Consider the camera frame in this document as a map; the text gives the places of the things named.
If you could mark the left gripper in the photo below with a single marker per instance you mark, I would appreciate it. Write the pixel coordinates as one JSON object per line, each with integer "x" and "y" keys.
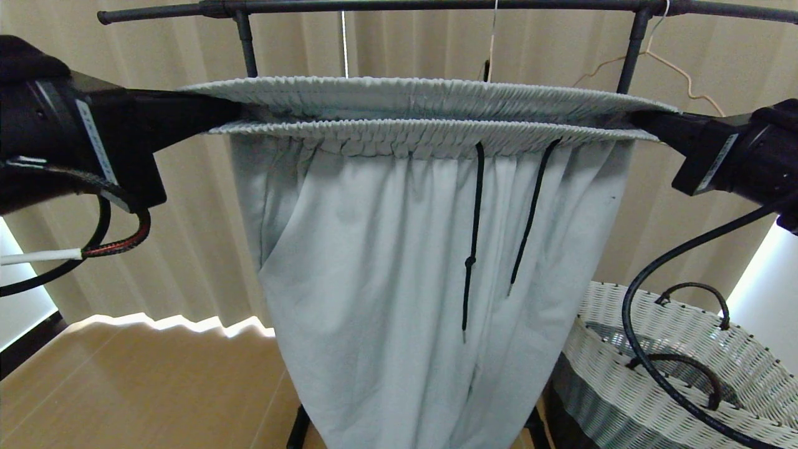
{"x": 62, "y": 131}

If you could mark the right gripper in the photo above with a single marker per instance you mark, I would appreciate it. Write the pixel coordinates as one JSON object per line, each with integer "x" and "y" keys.
{"x": 754, "y": 162}

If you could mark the pink clothes hanger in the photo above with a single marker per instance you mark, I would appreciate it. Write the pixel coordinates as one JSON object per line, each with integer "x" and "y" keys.
{"x": 494, "y": 31}
{"x": 689, "y": 81}

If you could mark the pale grey shorts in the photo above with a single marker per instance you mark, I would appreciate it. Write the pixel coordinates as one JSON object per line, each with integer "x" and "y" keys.
{"x": 386, "y": 249}

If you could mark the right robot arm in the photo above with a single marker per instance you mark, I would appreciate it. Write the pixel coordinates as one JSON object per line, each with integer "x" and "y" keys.
{"x": 788, "y": 223}

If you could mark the white laundry basket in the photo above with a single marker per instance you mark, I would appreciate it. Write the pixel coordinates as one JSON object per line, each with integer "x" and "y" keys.
{"x": 623, "y": 399}

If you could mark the black clothes rack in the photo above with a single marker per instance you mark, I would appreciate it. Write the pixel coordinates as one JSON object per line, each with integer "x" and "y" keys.
{"x": 436, "y": 5}

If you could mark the beige curtain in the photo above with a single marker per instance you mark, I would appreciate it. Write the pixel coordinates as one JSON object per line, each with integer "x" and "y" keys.
{"x": 156, "y": 249}

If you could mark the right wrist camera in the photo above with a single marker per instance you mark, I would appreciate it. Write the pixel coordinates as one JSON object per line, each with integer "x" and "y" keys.
{"x": 779, "y": 109}

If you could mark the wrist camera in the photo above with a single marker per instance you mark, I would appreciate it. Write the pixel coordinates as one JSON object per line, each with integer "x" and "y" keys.
{"x": 25, "y": 59}
{"x": 779, "y": 109}

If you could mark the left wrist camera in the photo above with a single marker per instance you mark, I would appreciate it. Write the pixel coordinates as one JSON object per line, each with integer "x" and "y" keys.
{"x": 25, "y": 59}

